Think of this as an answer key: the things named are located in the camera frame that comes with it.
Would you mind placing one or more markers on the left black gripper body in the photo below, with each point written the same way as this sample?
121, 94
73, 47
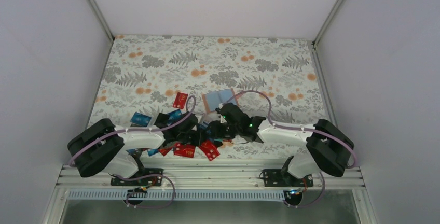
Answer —
183, 139

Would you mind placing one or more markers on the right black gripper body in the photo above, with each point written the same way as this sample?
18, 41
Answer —
228, 132

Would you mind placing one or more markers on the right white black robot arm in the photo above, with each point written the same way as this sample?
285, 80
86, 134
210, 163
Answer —
327, 149

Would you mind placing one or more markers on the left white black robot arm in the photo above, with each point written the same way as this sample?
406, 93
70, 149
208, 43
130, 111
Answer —
106, 147

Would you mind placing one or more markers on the red vip card bottom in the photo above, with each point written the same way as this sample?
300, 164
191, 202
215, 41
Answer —
187, 151

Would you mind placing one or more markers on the red vip card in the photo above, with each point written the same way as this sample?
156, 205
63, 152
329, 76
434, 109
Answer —
187, 151
209, 149

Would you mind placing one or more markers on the black card left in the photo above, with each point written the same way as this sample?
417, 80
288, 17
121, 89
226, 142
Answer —
162, 121

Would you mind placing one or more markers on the lone red card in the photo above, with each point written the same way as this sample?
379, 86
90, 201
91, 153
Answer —
180, 100

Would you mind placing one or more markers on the red vip card right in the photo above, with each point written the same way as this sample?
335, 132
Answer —
209, 149

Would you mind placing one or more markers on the blue card far left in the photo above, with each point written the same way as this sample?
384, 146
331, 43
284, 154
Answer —
140, 119

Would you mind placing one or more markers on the floral patterned table mat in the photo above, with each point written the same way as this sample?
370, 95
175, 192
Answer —
273, 76

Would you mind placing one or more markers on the aluminium rail frame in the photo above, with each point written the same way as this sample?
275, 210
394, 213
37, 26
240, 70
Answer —
200, 179

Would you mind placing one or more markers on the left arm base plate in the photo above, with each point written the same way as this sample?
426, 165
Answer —
147, 178

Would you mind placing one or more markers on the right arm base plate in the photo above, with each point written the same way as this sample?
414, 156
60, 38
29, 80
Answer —
280, 178

